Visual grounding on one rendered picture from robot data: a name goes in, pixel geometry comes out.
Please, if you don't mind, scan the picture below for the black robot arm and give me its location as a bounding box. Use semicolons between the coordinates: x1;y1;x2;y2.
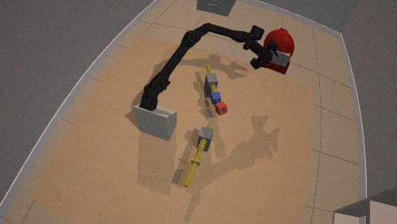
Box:
139;23;273;111

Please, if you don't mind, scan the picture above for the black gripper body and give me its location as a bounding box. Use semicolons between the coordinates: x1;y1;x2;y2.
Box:
249;40;278;70

